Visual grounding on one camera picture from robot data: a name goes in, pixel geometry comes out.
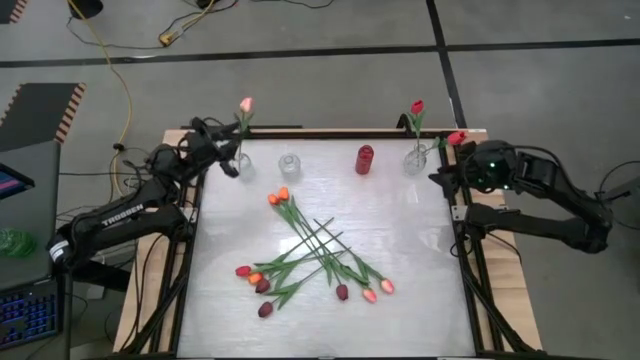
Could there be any black foam mat striped edge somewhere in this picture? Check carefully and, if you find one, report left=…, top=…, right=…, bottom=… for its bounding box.
left=0, top=82, right=88, bottom=154
left=0, top=0, right=30, bottom=25

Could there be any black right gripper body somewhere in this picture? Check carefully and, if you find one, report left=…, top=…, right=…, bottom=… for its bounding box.
left=444, top=148, right=469, bottom=200

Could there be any clear textured glass bottle vase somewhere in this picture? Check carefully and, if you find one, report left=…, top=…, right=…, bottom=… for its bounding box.
left=234, top=152, right=255, bottom=182

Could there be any small lit display screen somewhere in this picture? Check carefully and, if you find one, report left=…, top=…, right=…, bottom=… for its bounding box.
left=0, top=162, right=36, bottom=201

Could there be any short clear cut-glass jar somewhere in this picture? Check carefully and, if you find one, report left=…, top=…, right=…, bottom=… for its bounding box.
left=278, top=153, right=303, bottom=181

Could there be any grey metal stand foot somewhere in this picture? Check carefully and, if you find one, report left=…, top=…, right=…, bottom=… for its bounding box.
left=597, top=177, right=640, bottom=205

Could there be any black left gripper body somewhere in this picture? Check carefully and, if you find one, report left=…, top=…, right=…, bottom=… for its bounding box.
left=187, top=117, right=240, bottom=179

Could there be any laptop with backlit keyboard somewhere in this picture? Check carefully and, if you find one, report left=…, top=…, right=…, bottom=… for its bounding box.
left=0, top=139, right=66, bottom=351

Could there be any black round stand base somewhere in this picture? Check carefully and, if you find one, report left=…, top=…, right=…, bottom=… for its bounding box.
left=67, top=0, right=105, bottom=20

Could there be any red glass bottle vase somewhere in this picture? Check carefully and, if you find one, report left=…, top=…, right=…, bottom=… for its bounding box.
left=355, top=144, right=376, bottom=176

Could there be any yellow floor cable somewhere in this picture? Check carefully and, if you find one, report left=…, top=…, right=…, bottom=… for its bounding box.
left=66, top=0, right=135, bottom=201

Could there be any black desk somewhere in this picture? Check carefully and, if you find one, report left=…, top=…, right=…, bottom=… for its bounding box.
left=64, top=259, right=132, bottom=294

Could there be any black flat bar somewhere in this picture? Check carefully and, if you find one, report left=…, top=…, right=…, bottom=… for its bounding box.
left=179, top=123, right=304, bottom=131

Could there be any black cable with yellow plug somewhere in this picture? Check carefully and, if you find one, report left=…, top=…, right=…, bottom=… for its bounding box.
left=64, top=0, right=239, bottom=51

